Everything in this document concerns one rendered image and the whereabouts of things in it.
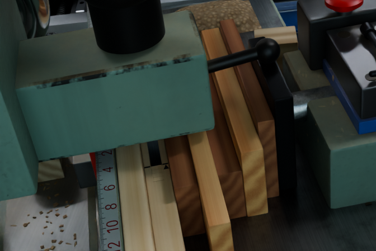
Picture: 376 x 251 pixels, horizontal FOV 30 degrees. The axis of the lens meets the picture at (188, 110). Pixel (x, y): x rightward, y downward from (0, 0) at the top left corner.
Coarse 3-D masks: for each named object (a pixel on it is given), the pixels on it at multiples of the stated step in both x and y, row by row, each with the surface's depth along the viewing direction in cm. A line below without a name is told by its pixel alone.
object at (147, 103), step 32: (64, 32) 54; (192, 32) 51; (32, 64) 51; (64, 64) 50; (96, 64) 50; (128, 64) 49; (160, 64) 49; (192, 64) 49; (32, 96) 49; (64, 96) 49; (96, 96) 50; (128, 96) 50; (160, 96) 51; (192, 96) 51; (32, 128) 51; (64, 128) 51; (96, 128) 51; (128, 128) 52; (160, 128) 52; (192, 128) 53
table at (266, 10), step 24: (216, 0) 84; (264, 0) 82; (264, 24) 78; (288, 192) 56; (312, 192) 56; (264, 216) 54; (288, 216) 54; (312, 216) 54; (336, 216) 53; (360, 216) 53; (192, 240) 53; (240, 240) 53; (264, 240) 52; (288, 240) 52; (312, 240) 52; (336, 240) 51; (360, 240) 51
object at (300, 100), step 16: (256, 64) 55; (272, 64) 54; (272, 80) 52; (272, 96) 51; (288, 96) 50; (304, 96) 56; (320, 96) 56; (272, 112) 52; (288, 112) 51; (304, 112) 56; (288, 128) 52; (288, 144) 53; (288, 160) 54; (288, 176) 55
